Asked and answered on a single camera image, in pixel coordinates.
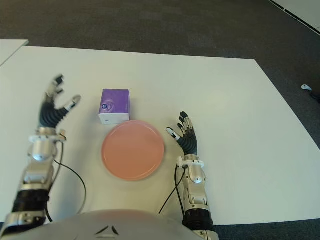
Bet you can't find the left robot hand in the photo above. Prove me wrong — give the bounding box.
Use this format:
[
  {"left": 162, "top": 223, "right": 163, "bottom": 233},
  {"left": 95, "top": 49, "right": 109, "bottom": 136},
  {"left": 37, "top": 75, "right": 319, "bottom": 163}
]
[{"left": 37, "top": 74, "right": 82, "bottom": 130}]

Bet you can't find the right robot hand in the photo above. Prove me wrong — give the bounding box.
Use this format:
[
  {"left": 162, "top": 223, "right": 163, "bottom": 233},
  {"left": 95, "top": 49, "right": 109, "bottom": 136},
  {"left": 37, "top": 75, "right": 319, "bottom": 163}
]
[{"left": 165, "top": 111, "right": 200, "bottom": 156}]

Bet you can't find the purple tissue paper pack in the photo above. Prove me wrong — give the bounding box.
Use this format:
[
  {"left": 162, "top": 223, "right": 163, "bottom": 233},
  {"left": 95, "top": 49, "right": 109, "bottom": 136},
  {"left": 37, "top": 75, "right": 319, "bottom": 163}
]
[{"left": 98, "top": 88, "right": 132, "bottom": 126}]

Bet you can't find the pink round plate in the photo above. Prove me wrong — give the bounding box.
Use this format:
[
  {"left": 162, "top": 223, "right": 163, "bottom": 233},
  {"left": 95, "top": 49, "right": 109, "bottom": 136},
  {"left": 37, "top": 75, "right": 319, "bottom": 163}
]
[{"left": 101, "top": 120, "right": 165, "bottom": 182}]

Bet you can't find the white side table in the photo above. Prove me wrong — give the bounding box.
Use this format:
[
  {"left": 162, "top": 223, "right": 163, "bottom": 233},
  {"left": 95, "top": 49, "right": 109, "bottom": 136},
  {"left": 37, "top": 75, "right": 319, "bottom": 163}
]
[{"left": 0, "top": 39, "right": 30, "bottom": 67}]

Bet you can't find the silver robot torso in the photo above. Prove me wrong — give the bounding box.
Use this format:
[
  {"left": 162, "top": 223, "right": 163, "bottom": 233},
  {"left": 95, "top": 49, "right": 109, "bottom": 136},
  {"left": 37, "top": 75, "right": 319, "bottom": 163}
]
[{"left": 34, "top": 209, "right": 201, "bottom": 240}]

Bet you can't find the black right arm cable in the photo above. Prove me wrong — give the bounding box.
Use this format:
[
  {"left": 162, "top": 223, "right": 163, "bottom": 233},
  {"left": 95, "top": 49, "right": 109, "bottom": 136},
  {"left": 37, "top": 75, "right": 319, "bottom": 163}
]
[{"left": 158, "top": 164, "right": 187, "bottom": 218}]

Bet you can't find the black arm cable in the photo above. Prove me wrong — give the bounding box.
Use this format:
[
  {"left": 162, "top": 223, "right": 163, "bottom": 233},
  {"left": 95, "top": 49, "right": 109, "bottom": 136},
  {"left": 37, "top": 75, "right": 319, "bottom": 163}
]
[
  {"left": 158, "top": 164, "right": 187, "bottom": 218},
  {"left": 44, "top": 139, "right": 87, "bottom": 223}
]

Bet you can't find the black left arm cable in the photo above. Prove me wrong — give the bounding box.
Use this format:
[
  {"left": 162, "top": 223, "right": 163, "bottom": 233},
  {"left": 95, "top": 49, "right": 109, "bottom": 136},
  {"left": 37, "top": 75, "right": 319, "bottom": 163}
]
[{"left": 44, "top": 139, "right": 87, "bottom": 223}]

